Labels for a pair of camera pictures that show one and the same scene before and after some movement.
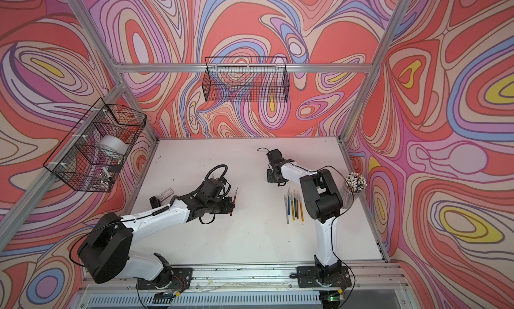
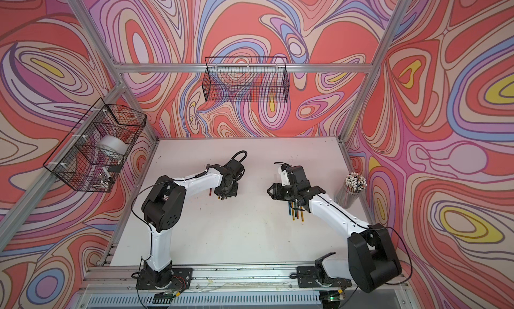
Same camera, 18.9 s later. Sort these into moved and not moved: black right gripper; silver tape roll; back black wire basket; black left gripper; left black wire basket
Moved: black left gripper; black right gripper
Not moved: back black wire basket; left black wire basket; silver tape roll
